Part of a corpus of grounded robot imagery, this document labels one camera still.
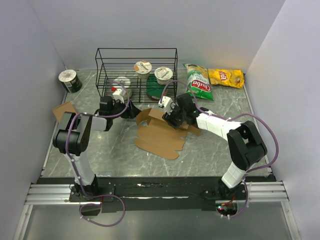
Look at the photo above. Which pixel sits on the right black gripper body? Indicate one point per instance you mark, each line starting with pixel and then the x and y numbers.
pixel 178 114

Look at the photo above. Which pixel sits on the small folded cardboard box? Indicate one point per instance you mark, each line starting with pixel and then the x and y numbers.
pixel 61 109

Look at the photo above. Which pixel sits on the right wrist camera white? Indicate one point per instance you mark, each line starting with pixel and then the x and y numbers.
pixel 167 104

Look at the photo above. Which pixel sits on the yellow Lays chips bag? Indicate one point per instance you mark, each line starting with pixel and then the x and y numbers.
pixel 226 77

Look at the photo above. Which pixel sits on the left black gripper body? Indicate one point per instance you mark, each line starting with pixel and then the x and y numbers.
pixel 120 106

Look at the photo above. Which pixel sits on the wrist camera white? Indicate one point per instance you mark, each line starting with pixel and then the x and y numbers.
pixel 167 104
pixel 119 94

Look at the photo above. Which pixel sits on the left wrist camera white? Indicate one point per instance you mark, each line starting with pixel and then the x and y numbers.
pixel 119 94

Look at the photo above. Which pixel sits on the black can white lid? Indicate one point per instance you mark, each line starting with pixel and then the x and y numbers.
pixel 70 80

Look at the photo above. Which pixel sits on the brown cardboard box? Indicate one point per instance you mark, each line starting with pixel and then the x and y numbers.
pixel 155 136

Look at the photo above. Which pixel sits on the white lidded cup lower shelf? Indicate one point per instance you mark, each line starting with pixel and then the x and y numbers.
pixel 122 81

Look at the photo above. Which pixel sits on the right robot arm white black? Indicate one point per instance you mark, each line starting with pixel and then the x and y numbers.
pixel 245 143

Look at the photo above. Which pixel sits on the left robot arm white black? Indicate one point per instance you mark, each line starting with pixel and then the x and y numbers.
pixel 72 137

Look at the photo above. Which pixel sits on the yogurt cup orange label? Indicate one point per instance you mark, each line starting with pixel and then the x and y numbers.
pixel 143 69

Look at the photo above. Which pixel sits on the black wire rack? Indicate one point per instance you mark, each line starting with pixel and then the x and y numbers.
pixel 112 63

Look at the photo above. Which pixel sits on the green Chuba chips bag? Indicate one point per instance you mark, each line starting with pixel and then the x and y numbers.
pixel 198 81

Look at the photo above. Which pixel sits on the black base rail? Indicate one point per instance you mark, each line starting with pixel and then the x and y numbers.
pixel 163 193

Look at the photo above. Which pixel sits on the yogurt cup beige label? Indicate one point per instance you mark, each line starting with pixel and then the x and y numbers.
pixel 163 75

